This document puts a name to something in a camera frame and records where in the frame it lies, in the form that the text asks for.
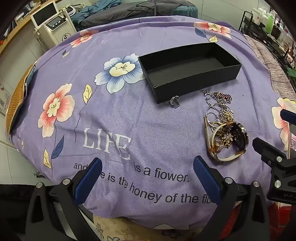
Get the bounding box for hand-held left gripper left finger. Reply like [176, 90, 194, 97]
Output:
[25, 158, 103, 241]

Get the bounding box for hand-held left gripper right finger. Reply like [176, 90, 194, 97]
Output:
[193, 155, 271, 241]

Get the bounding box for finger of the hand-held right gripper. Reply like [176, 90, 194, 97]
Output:
[280, 109, 296, 127]
[252, 137, 296, 166]

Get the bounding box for cream strap wristwatch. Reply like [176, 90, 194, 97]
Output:
[207, 122, 249, 163]

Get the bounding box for pile of jewelry chains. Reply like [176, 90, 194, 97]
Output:
[200, 89, 237, 151]

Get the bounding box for silver ring bangles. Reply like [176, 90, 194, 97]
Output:
[205, 103, 223, 127]

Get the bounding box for black cardboard box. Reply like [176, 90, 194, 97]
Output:
[138, 42, 242, 104]

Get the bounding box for red cloth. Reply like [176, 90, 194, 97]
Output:
[270, 202, 296, 223]

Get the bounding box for striped grey blanket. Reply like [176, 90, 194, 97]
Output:
[243, 35, 296, 100]

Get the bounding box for cream floral sheet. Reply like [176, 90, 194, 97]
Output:
[92, 213, 208, 241]

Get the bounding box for purple floral blanket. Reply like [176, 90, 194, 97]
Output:
[6, 16, 296, 230]

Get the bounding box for black metal cart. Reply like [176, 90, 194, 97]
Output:
[238, 10, 296, 70]

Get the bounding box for green bottle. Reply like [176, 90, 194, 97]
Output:
[265, 11, 276, 34]

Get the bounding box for row of white bottles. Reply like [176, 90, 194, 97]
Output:
[252, 7, 269, 26]

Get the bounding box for orange woven cushion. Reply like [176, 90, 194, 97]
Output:
[6, 76, 27, 138]

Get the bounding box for blue grey pillow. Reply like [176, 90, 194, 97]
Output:
[23, 65, 38, 98]

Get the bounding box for white medical machine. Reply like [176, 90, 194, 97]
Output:
[31, 0, 78, 50]

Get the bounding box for wooden counter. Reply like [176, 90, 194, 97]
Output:
[0, 0, 63, 55]

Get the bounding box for teal blanket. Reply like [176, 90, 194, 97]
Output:
[70, 0, 122, 24]

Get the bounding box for dark grey duvet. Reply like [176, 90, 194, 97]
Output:
[80, 0, 198, 27]

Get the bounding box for white wall notice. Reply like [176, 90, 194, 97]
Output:
[0, 84, 12, 116]

